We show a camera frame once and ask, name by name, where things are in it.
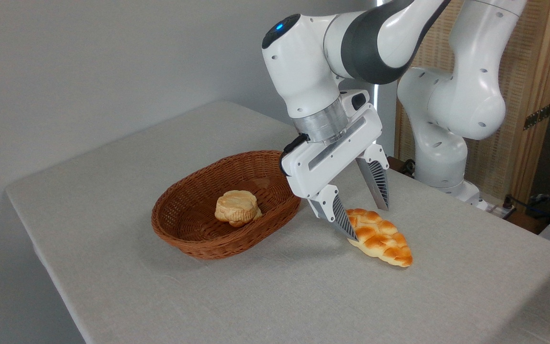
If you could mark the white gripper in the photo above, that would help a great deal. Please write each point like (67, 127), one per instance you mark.
(322, 165)

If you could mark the golden braided bread loaf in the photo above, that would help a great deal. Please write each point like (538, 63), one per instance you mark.
(380, 243)

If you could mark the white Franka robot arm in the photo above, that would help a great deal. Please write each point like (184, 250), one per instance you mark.
(303, 71)

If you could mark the pale round bread bun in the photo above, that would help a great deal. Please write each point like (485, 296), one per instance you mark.
(237, 208)

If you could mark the brown wicker basket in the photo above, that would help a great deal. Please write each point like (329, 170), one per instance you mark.
(194, 239)

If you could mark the dark wooden block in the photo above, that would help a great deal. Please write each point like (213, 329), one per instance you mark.
(396, 164)

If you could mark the grey tablecloth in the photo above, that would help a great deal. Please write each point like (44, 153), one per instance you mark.
(303, 296)

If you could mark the white power strip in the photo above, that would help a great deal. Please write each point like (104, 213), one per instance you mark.
(498, 210)

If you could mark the brown wooden board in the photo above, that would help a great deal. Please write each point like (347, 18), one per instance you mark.
(528, 222)

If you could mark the brass hinge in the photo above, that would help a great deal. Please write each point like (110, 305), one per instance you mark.
(537, 116)

